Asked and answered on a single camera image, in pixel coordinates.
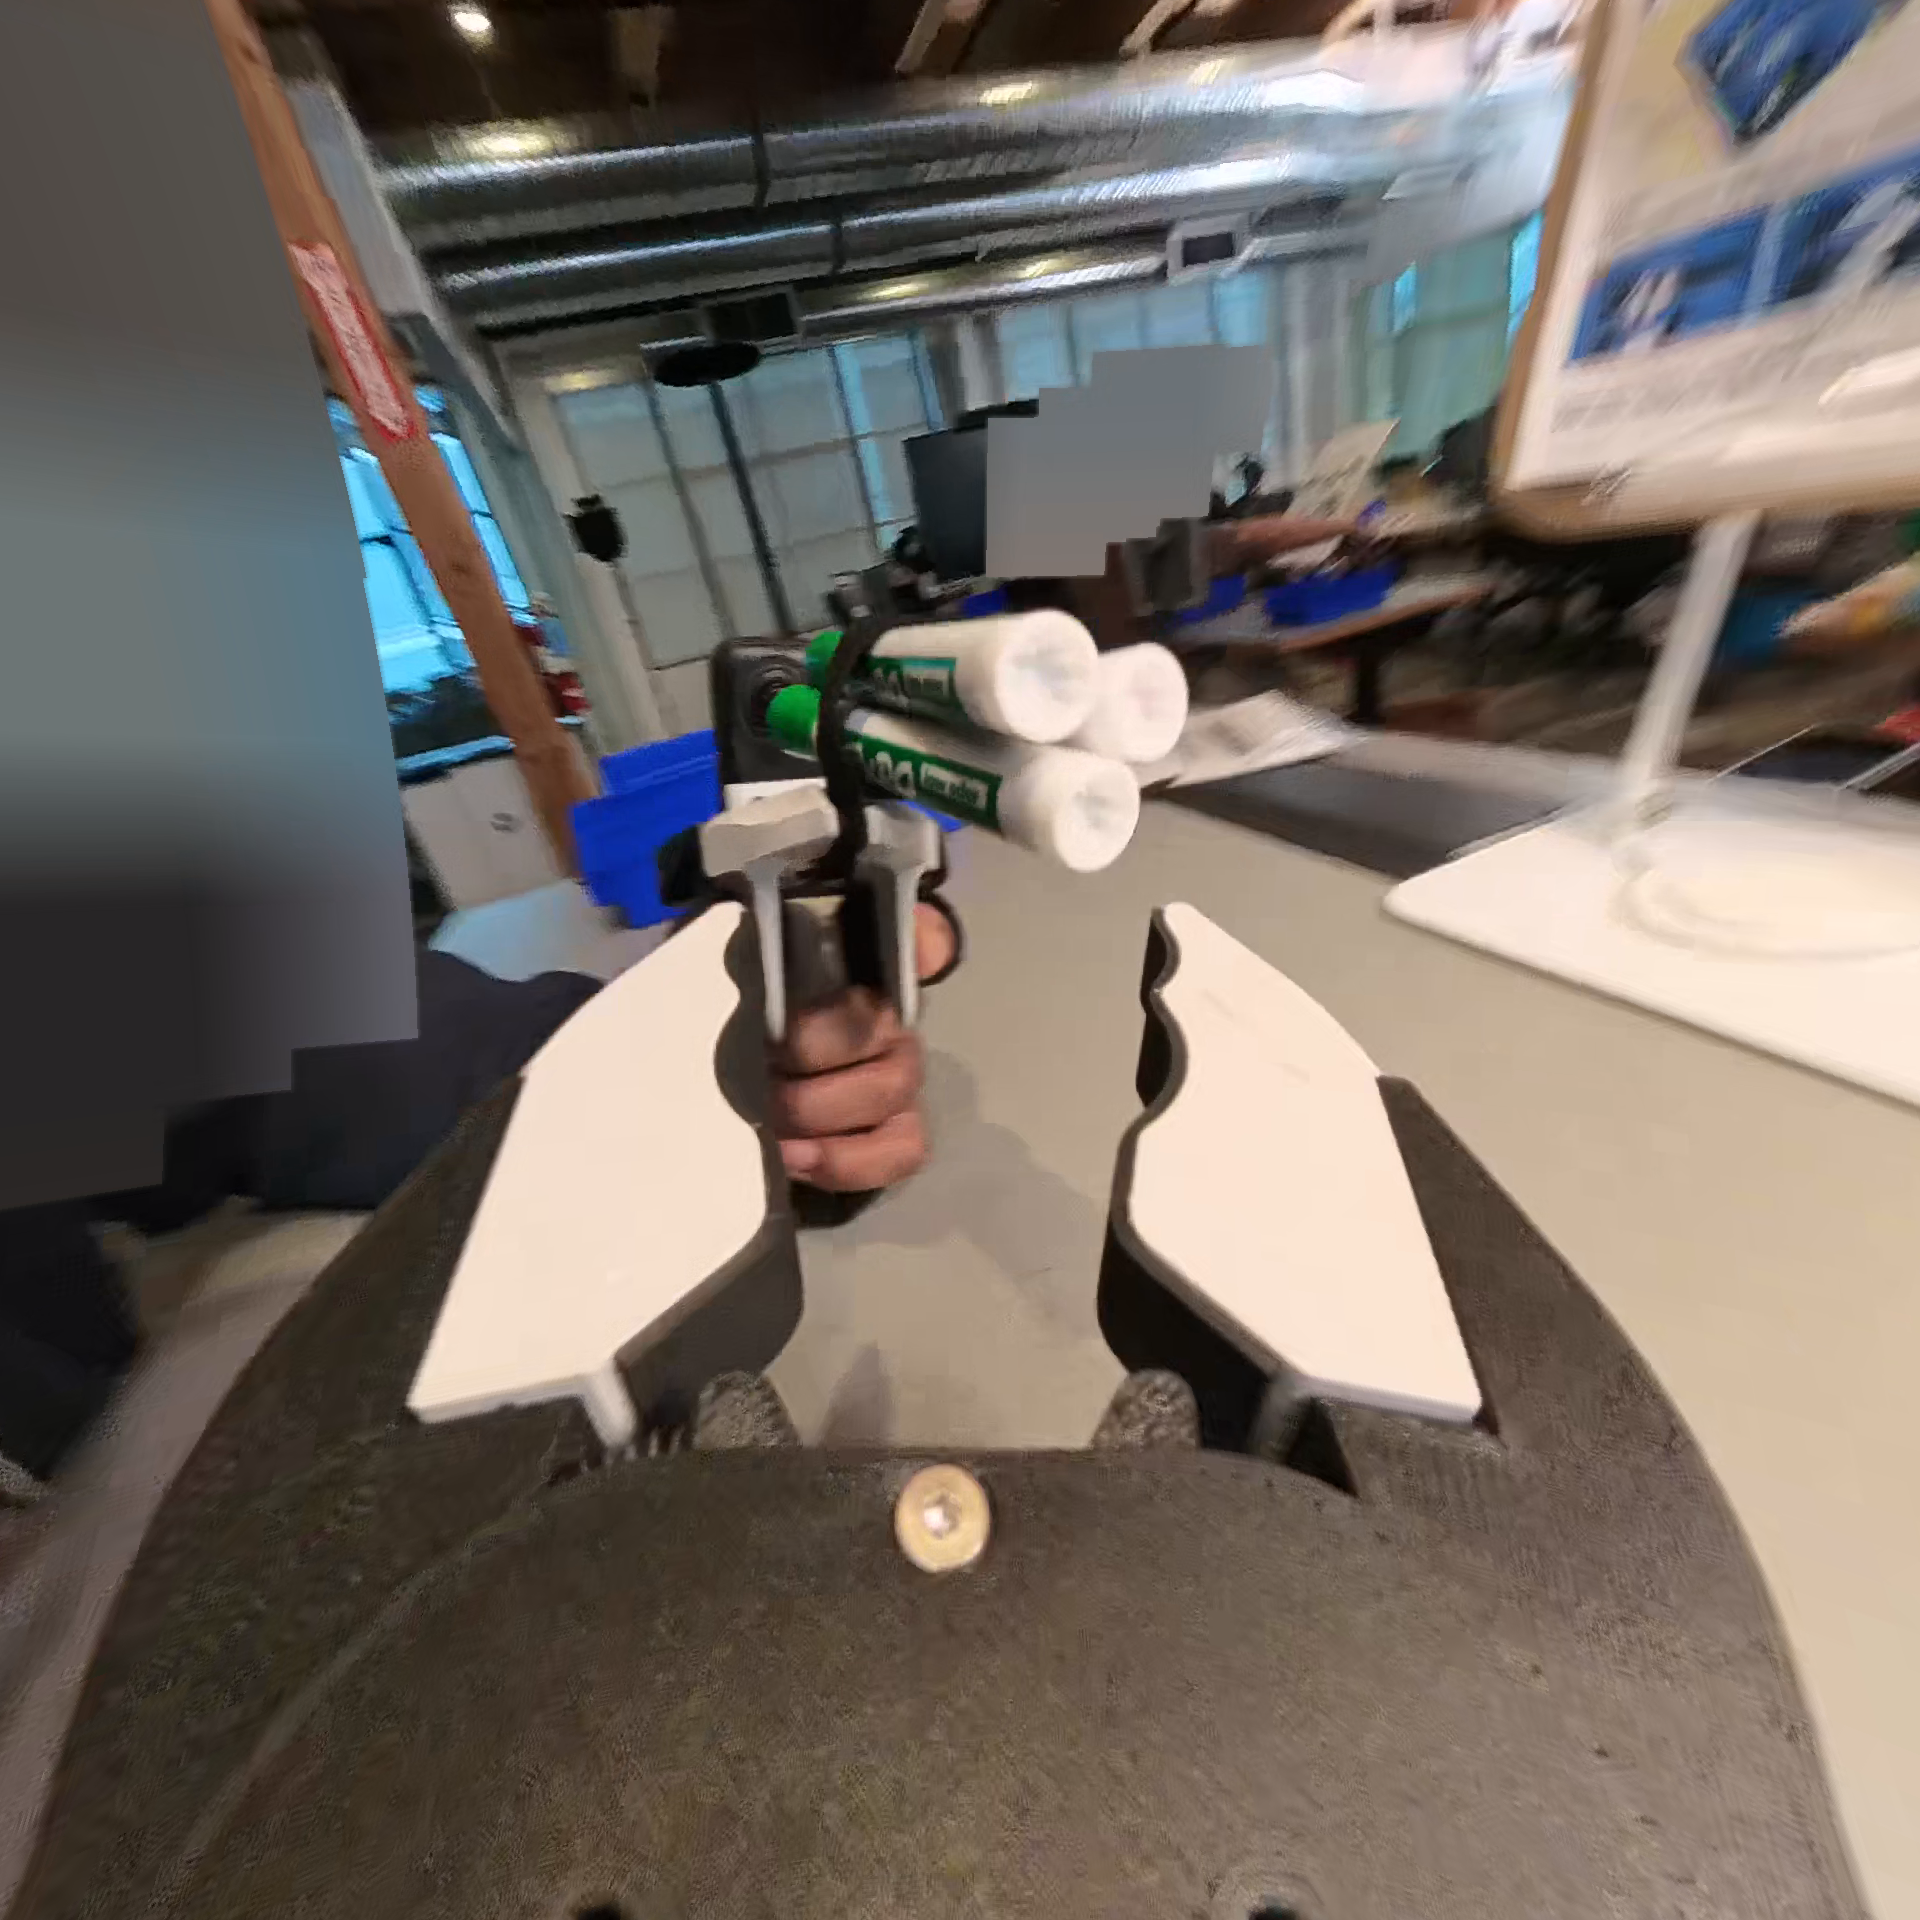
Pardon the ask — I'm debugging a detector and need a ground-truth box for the small blue bin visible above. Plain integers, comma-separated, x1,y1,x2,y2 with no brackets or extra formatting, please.
1263,571,1480,629

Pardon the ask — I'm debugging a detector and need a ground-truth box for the green dry erase marker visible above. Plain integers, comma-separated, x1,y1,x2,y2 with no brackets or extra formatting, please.
806,611,1107,745
764,686,1146,877

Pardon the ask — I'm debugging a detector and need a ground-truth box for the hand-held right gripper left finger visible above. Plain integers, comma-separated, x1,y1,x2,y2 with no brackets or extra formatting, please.
408,901,811,1450

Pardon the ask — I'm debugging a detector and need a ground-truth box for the clipboard with instruction sheet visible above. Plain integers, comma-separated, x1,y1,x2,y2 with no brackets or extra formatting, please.
1489,0,1920,549

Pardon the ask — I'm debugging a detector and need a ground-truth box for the blue plastic bin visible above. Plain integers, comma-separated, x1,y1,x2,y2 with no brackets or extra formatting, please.
572,729,742,926

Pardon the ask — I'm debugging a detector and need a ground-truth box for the white paper notice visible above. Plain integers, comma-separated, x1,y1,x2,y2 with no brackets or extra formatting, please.
1515,0,1920,490

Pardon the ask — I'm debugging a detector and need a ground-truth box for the wooden post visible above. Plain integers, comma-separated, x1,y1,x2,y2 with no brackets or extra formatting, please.
207,0,602,873

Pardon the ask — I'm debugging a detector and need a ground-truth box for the red dry erase marker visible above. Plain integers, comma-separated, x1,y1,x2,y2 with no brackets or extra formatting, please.
1070,641,1193,769

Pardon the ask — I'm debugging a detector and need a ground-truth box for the dark zip jacket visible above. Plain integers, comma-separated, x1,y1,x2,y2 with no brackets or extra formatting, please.
0,1200,198,1478

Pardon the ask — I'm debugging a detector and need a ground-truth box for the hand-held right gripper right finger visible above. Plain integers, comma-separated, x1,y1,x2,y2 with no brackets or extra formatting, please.
1095,901,1489,1457

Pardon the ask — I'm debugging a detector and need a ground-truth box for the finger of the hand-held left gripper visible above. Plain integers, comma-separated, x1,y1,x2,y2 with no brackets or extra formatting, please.
855,796,951,1025
698,786,841,1040

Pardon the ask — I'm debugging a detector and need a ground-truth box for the white stand base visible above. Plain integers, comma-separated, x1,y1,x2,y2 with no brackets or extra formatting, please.
1387,774,1920,1113

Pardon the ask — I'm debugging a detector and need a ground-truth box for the printed paper sheet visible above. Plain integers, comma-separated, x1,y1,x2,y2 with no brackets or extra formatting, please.
1156,691,1359,790

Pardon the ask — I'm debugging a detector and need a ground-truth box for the person's left hand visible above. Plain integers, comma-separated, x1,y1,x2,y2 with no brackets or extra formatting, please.
774,1004,936,1195

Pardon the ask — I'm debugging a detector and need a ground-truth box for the white recycling bin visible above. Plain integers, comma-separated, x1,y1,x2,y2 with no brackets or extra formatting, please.
401,753,592,908

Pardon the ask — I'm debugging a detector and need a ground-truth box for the white stand pole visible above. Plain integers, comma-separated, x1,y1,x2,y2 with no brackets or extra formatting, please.
1617,512,1761,849

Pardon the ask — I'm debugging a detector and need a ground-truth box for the thin black strap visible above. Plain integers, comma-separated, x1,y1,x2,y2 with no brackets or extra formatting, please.
806,614,889,806

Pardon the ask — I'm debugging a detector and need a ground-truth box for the silver ventilation duct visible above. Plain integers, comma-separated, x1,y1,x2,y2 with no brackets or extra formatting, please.
361,37,1569,339

